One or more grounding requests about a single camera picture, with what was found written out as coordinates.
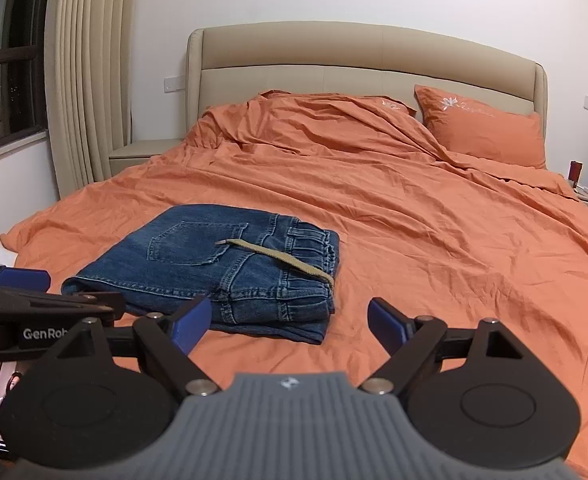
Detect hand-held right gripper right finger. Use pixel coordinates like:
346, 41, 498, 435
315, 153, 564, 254
359, 297, 525, 395

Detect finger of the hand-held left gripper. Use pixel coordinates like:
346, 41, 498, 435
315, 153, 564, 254
0, 261, 52, 295
0, 286, 127, 322

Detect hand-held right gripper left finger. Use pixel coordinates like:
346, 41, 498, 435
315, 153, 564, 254
48, 295, 219, 398

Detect blue denim pants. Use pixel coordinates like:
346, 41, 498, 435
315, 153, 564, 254
61, 203, 341, 346

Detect phone with lit screen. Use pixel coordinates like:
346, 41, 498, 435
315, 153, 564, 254
0, 362, 27, 455

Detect orange duvet cover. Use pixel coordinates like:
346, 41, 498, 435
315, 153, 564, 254
0, 91, 588, 480

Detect beige pleated curtain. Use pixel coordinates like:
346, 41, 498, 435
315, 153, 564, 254
45, 0, 142, 201

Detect orange embroidered pillow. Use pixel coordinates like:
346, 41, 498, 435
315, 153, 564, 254
414, 85, 547, 170

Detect dark framed window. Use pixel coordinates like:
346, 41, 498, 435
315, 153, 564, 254
0, 0, 57, 161

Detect beige padded headboard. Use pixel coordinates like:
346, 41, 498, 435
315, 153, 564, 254
186, 21, 549, 133

